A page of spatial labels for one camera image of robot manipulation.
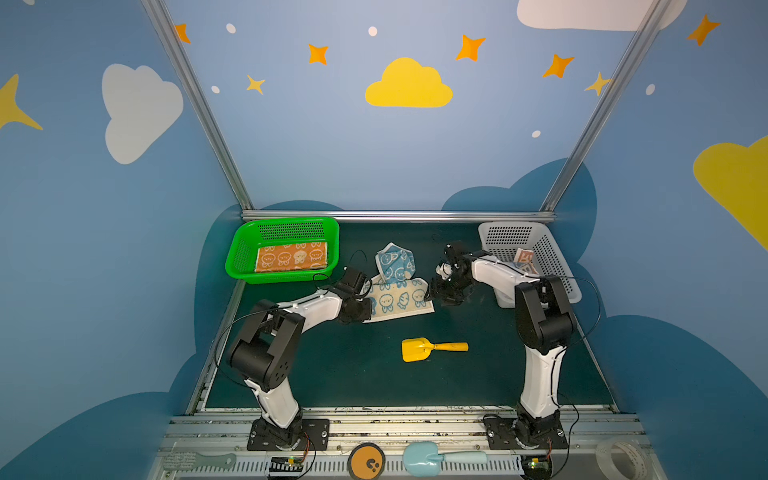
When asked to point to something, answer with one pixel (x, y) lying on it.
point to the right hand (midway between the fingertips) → (434, 297)
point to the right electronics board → (536, 467)
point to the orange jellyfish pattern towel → (291, 256)
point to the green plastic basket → (250, 236)
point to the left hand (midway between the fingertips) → (365, 311)
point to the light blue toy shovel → (421, 458)
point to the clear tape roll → (606, 464)
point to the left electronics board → (287, 464)
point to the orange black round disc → (366, 461)
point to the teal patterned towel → (395, 294)
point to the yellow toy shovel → (419, 348)
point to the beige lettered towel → (525, 256)
